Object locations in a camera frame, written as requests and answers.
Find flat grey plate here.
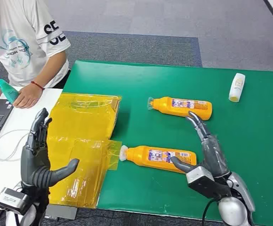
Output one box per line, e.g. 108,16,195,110
45,204,78,220

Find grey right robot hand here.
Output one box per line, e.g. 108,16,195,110
171,112,230,178

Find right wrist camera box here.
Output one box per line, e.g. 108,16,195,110
186,166,231,200

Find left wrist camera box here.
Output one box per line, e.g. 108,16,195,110
0,187,31,216

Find teal bottle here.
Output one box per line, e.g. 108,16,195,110
0,79,19,104

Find person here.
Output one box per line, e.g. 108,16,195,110
0,0,71,109

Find yellow plastic wrapped box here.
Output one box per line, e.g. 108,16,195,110
45,92,122,209

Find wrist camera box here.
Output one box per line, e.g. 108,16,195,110
0,187,31,216
186,166,231,200

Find orange detergent bottle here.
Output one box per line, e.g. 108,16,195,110
147,96,213,121
119,145,198,174

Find green table mat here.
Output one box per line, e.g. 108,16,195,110
63,60,273,226

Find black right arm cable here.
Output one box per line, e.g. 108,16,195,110
202,199,219,226

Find small white lotion bottle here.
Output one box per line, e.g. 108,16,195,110
228,73,246,103

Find red wrist bracelet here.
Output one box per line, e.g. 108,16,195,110
30,81,45,91

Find person's left hand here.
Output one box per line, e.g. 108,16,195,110
13,83,43,109

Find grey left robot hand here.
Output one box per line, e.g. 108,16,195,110
20,108,80,189

